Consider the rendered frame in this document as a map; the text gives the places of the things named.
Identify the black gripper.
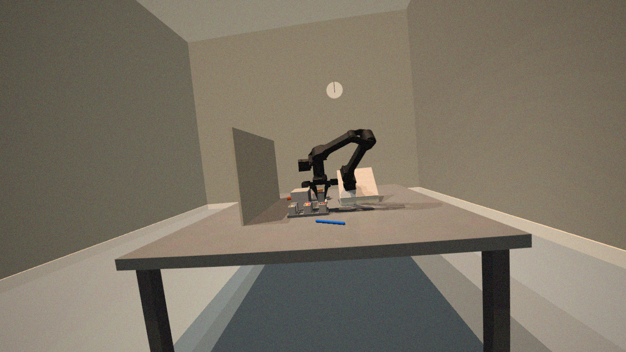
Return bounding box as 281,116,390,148
301,169,338,199

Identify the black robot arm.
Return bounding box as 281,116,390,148
298,129,376,191

